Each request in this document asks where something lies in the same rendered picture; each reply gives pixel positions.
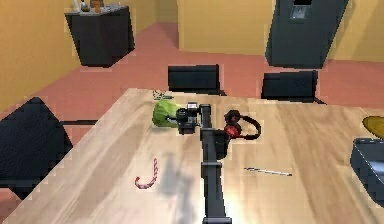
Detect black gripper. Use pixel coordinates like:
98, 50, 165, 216
165, 107, 202, 136

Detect green lettuce head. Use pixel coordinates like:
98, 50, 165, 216
152, 99, 184, 129

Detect black chair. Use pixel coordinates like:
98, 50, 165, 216
0, 96, 98, 201
167, 63, 228, 97
260, 69, 328, 105

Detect red black headphones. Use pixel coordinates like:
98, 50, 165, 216
223, 109, 263, 142

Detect wooden dining table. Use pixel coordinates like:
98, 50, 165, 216
1, 87, 384, 224

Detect red white candy cane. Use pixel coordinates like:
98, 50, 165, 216
134, 157, 159, 191

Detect thin grey pen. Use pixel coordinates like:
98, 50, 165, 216
243, 166, 294, 177

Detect black cabinet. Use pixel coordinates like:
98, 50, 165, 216
64, 4, 136, 68

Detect brown jar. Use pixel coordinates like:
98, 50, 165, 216
89, 0, 105, 14

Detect olive yellow plate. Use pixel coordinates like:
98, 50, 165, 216
362, 115, 384, 139

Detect dark grey box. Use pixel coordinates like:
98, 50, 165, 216
349, 137, 384, 209

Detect thin green wire glasses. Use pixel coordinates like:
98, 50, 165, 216
152, 89, 175, 101

